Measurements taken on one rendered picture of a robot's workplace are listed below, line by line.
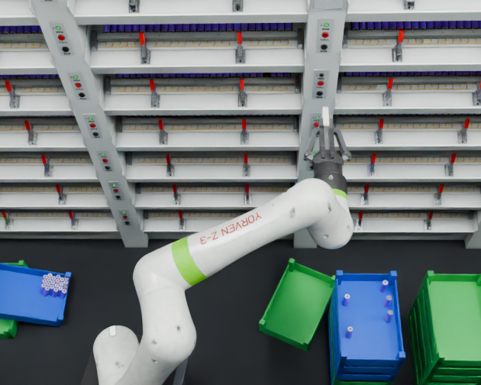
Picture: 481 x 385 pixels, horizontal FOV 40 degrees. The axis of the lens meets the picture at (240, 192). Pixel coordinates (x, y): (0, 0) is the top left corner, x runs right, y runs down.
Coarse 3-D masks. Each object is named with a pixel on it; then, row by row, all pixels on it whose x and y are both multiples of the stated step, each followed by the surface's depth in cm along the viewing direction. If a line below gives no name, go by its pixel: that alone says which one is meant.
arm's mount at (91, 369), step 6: (102, 330) 219; (138, 336) 218; (90, 360) 213; (90, 366) 212; (90, 372) 211; (96, 372) 211; (174, 372) 219; (84, 378) 210; (90, 378) 209; (96, 378) 209; (168, 378) 210; (84, 384) 208; (90, 384) 208; (96, 384) 208; (168, 384) 211
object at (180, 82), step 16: (112, 80) 204; (128, 80) 203; (144, 80) 203; (160, 80) 203; (176, 80) 203; (192, 80) 203; (208, 80) 202; (224, 80) 202; (256, 80) 202; (272, 80) 201; (288, 80) 201
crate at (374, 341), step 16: (336, 272) 227; (336, 288) 226; (352, 288) 230; (368, 288) 230; (336, 304) 225; (352, 304) 227; (368, 304) 227; (352, 320) 224; (368, 320) 224; (384, 320) 223; (400, 320) 218; (352, 336) 221; (368, 336) 221; (384, 336) 220; (400, 336) 215; (352, 352) 218; (368, 352) 218; (384, 352) 218; (400, 352) 210
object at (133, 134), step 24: (120, 120) 219; (144, 120) 219; (168, 120) 219; (192, 120) 218; (216, 120) 218; (240, 120) 218; (264, 120) 217; (288, 120) 217; (120, 144) 220; (144, 144) 220; (168, 144) 219; (192, 144) 219; (216, 144) 219; (240, 144) 218; (264, 144) 218; (288, 144) 218
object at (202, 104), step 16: (112, 96) 205; (128, 96) 205; (144, 96) 205; (160, 96) 204; (176, 96) 204; (192, 96) 204; (208, 96) 204; (224, 96) 203; (256, 96) 203; (272, 96) 203; (288, 96) 203; (112, 112) 206; (128, 112) 206; (144, 112) 206; (160, 112) 206; (176, 112) 205; (192, 112) 205; (208, 112) 205; (224, 112) 205; (240, 112) 205; (256, 112) 205; (272, 112) 205; (288, 112) 204
